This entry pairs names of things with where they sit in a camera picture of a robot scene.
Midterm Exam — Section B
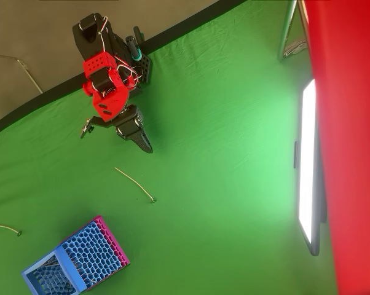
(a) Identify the thin beige stick with nut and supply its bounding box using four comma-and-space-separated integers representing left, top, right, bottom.
114, 167, 157, 204

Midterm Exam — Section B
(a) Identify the black perforated arm base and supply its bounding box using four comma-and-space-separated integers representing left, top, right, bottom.
116, 52, 153, 101

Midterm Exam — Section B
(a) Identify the blue mesh basket magenta base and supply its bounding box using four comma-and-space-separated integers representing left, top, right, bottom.
21, 214, 131, 295

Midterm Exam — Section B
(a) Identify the green cloth with black edge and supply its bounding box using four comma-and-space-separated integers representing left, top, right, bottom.
0, 0, 339, 295

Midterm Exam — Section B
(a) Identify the chrome tube stand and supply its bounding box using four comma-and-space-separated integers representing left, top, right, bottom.
277, 0, 310, 62

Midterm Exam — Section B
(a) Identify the red blurred panel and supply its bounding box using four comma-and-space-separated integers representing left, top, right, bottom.
301, 0, 370, 295

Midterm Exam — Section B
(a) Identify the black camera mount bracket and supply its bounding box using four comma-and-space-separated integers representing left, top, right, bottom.
79, 116, 114, 140

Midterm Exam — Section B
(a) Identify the black clamp with teal ring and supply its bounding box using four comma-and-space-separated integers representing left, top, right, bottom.
125, 26, 145, 61

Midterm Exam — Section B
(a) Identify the thin grey floor cable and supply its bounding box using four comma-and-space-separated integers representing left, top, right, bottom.
0, 53, 44, 95

